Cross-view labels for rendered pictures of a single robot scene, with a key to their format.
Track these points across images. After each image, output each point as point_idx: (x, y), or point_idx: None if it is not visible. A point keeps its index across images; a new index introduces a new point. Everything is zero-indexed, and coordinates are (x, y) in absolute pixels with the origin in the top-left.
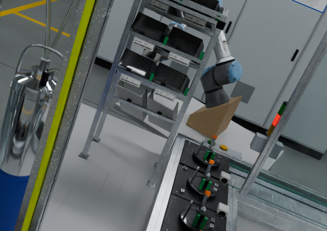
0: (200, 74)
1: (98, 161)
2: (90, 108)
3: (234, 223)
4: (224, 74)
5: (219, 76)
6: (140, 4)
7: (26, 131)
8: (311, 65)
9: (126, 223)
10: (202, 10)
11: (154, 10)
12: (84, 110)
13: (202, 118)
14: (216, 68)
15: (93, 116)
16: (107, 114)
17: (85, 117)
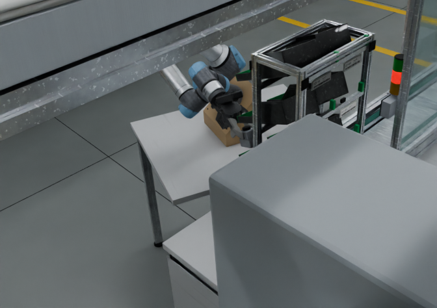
0: (366, 102)
1: None
2: (185, 232)
3: None
4: (233, 69)
5: (228, 75)
6: (256, 90)
7: None
8: (419, 12)
9: None
10: (356, 48)
11: (269, 84)
12: (189, 240)
13: (240, 127)
14: (216, 70)
15: (205, 236)
16: (199, 218)
17: (206, 245)
